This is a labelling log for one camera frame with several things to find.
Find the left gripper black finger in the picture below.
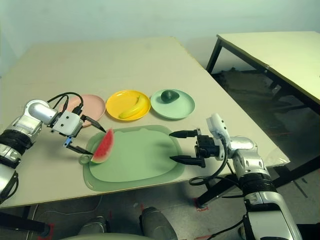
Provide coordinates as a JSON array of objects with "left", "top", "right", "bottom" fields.
[
  {"left": 81, "top": 114, "right": 106, "bottom": 133},
  {"left": 64, "top": 136, "right": 94, "bottom": 155}
]

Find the yellow round plate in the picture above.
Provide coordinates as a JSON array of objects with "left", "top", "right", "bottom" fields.
[{"left": 105, "top": 89, "right": 152, "bottom": 122}]

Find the white floor cable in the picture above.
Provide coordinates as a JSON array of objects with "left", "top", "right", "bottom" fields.
[{"left": 41, "top": 194, "right": 104, "bottom": 217}]

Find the dark green toy avocado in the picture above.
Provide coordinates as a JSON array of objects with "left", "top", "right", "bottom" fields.
[{"left": 160, "top": 89, "right": 180, "bottom": 104}]

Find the grey robot left foot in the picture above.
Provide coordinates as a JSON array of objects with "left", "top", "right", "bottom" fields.
[{"left": 77, "top": 216, "right": 111, "bottom": 238}]

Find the grey robot foot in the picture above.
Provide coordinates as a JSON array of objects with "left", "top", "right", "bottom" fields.
[
  {"left": 77, "top": 216, "right": 111, "bottom": 238},
  {"left": 139, "top": 206, "right": 178, "bottom": 240}
]

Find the toy watermelon slice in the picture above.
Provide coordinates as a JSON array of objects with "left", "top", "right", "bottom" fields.
[{"left": 90, "top": 128, "right": 115, "bottom": 165}]

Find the green silicone cutting mat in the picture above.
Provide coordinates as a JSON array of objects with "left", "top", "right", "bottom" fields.
[{"left": 79, "top": 124, "right": 186, "bottom": 192}]

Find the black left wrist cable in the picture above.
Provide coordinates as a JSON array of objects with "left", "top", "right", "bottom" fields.
[{"left": 46, "top": 91, "right": 85, "bottom": 116}]

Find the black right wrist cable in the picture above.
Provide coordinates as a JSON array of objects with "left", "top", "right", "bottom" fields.
[{"left": 188, "top": 138, "right": 247, "bottom": 240}]

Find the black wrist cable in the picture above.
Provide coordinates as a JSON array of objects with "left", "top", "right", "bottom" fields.
[
  {"left": 46, "top": 91, "right": 85, "bottom": 116},
  {"left": 188, "top": 138, "right": 247, "bottom": 240}
]

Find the mint green round plate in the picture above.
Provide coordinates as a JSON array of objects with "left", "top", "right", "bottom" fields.
[{"left": 150, "top": 88, "right": 196, "bottom": 120}]

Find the black table base bar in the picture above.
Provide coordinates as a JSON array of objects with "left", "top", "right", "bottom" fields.
[
  {"left": 197, "top": 152, "right": 320, "bottom": 206},
  {"left": 0, "top": 204, "right": 51, "bottom": 237}
]

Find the yellow toy banana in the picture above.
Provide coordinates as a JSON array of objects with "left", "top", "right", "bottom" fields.
[{"left": 118, "top": 94, "right": 149, "bottom": 119}]

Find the pink round plate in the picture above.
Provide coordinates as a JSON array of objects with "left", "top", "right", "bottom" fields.
[{"left": 57, "top": 94, "right": 106, "bottom": 128}]

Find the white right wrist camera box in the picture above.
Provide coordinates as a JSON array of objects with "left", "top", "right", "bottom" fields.
[{"left": 206, "top": 112, "right": 232, "bottom": 161}]

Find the side table with black legs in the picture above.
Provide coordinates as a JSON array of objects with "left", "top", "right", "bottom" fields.
[{"left": 206, "top": 31, "right": 320, "bottom": 106}]

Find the grey robot right foot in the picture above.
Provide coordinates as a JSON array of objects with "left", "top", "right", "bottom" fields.
[{"left": 139, "top": 206, "right": 178, "bottom": 240}]

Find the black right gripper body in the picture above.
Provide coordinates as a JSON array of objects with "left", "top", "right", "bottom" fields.
[{"left": 194, "top": 134, "right": 223, "bottom": 161}]

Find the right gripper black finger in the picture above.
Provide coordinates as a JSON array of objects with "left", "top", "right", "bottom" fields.
[
  {"left": 169, "top": 154, "right": 206, "bottom": 168},
  {"left": 168, "top": 127, "right": 202, "bottom": 139}
]

